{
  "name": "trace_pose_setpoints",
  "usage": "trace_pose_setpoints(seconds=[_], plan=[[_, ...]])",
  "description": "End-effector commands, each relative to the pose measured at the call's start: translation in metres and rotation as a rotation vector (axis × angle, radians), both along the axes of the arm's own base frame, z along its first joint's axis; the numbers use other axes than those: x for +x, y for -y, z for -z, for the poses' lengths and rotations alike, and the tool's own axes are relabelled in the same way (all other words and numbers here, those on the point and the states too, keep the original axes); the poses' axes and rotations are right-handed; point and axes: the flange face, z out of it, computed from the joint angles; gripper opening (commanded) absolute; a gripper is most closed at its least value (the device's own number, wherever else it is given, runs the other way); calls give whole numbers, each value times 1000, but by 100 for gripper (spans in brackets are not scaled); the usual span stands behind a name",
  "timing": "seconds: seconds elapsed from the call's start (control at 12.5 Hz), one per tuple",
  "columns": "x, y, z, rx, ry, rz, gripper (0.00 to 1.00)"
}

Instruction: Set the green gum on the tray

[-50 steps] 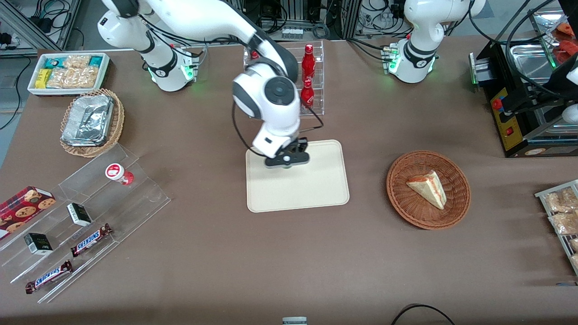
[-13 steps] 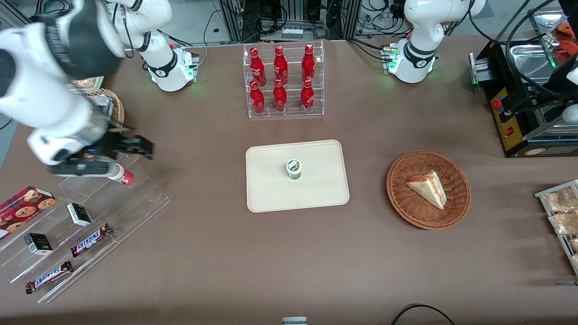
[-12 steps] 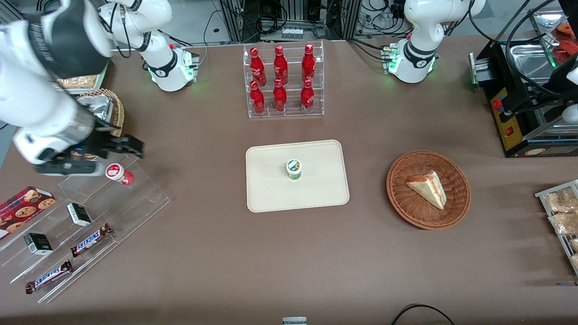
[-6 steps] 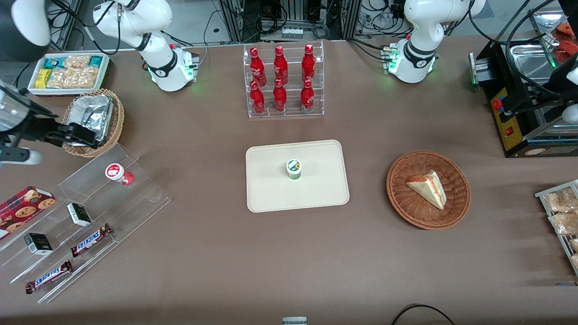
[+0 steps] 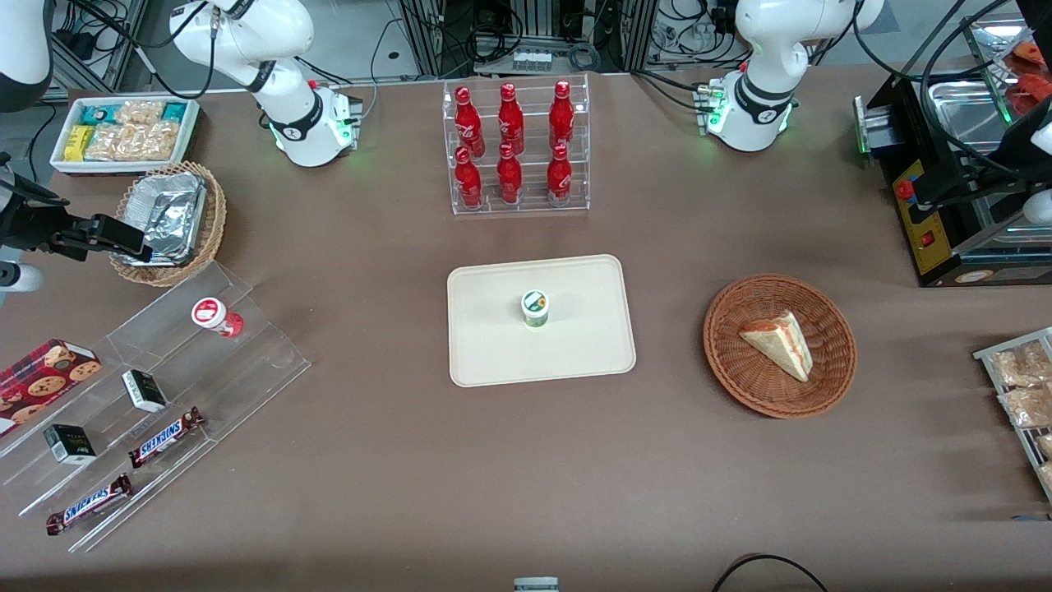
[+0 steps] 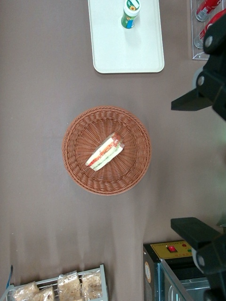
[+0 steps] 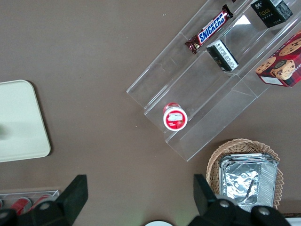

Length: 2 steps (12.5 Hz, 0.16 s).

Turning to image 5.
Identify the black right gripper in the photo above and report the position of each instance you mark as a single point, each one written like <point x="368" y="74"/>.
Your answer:
<point x="33" y="224"/>

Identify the green yogurt cup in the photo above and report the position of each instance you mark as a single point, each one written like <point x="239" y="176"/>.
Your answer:
<point x="535" y="308"/>

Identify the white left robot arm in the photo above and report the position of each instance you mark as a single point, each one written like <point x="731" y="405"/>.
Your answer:
<point x="764" y="99"/>

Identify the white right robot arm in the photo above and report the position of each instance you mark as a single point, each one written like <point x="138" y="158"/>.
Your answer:
<point x="288" y="107"/>

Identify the red gum bottle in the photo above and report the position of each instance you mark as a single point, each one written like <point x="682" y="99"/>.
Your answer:
<point x="215" y="316"/>

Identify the cream plastic tray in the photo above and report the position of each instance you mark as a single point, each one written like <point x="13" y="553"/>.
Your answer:
<point x="575" y="345"/>

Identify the aluminium foil container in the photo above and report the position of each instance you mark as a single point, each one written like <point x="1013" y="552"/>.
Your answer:
<point x="168" y="218"/>

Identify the white plastic bin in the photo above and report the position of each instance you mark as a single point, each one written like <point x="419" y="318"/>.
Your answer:
<point x="123" y="167"/>

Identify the yellow snack packet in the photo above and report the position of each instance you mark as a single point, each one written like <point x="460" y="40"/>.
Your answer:
<point x="78" y="144"/>

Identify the large clear snack bag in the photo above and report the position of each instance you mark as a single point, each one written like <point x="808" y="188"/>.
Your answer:
<point x="136" y="141"/>

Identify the oval tan wicker basket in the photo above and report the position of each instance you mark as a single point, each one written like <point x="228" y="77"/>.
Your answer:
<point x="212" y="222"/>

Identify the teal snack packet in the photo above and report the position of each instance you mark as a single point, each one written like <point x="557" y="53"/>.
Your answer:
<point x="100" y="115"/>
<point x="174" y="112"/>

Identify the small clear snack bag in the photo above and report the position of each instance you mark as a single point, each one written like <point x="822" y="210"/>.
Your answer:
<point x="140" y="112"/>

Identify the red cookie box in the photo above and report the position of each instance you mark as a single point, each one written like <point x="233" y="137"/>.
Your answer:
<point x="41" y="382"/>

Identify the small black box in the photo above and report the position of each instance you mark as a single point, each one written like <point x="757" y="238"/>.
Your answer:
<point x="70" y="444"/>
<point x="145" y="390"/>

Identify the clear acrylic stepped shelf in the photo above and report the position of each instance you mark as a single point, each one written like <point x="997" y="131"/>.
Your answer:
<point x="246" y="362"/>

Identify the Snickers chocolate bar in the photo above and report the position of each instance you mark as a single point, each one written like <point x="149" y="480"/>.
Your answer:
<point x="89" y="504"/>
<point x="164" y="437"/>

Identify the red cola bottle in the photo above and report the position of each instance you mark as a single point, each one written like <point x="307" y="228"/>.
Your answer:
<point x="509" y="177"/>
<point x="560" y="177"/>
<point x="510" y="119"/>
<point x="561" y="115"/>
<point x="468" y="181"/>
<point x="468" y="123"/>

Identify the clear acrylic bottle rack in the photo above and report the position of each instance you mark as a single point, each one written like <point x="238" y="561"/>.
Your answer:
<point x="530" y="205"/>

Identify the white power strip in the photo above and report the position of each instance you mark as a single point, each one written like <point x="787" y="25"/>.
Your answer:
<point x="532" y="62"/>

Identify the small grey device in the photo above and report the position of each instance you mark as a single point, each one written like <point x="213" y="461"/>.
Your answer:
<point x="536" y="585"/>

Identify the round brown wicker basket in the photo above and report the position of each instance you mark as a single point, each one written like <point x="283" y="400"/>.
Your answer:
<point x="740" y="370"/>

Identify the wrapped triangle sandwich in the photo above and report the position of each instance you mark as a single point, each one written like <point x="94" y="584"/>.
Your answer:
<point x="781" y="341"/>

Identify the black food warmer cabinet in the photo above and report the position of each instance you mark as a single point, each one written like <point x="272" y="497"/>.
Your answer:
<point x="945" y="238"/>

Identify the clear bag of snacks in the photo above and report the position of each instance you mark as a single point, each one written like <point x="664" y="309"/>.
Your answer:
<point x="1047" y="475"/>
<point x="1027" y="407"/>
<point x="1023" y="364"/>
<point x="1045" y="446"/>

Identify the red food in warmer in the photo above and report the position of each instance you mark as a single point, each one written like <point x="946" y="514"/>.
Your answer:
<point x="1031" y="82"/>

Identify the blue tape strip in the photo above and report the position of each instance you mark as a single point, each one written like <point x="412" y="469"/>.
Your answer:
<point x="1031" y="518"/>

